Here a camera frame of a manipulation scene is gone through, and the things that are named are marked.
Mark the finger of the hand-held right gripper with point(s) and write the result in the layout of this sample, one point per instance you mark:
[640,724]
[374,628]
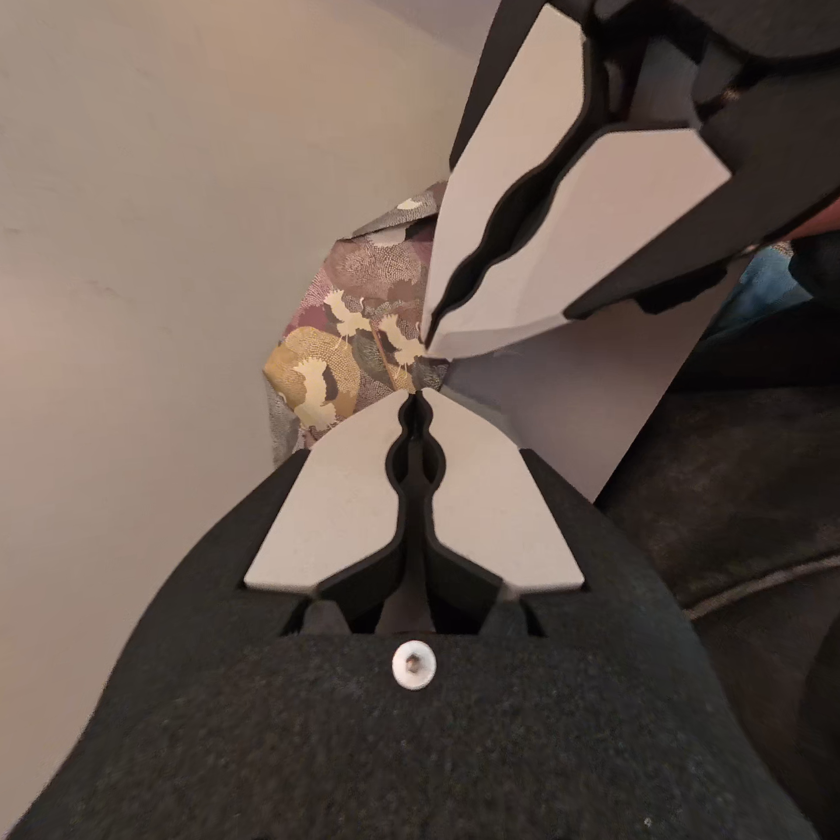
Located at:
[512,131]
[610,223]

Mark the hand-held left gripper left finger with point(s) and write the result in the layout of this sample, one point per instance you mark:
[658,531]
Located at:
[334,518]

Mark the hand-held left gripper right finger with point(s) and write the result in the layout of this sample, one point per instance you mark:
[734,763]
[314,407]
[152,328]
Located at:
[499,518]

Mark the crane patterned origami paper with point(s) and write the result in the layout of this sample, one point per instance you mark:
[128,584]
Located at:
[328,315]

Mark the person's right hand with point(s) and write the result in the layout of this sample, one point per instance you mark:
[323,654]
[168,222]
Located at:
[820,220]

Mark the light blue cloth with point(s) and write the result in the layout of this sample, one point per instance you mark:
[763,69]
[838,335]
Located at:
[761,289]

